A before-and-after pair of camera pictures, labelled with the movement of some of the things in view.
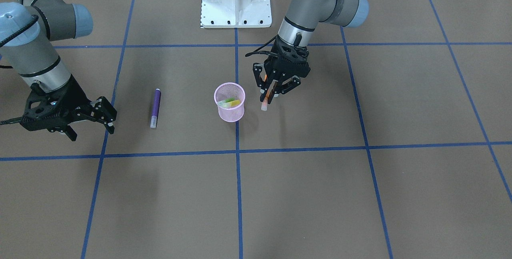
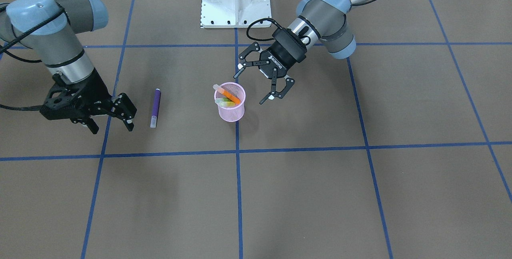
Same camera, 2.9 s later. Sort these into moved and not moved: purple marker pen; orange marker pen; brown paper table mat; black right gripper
Moved: black right gripper; orange marker pen
Not moved: brown paper table mat; purple marker pen
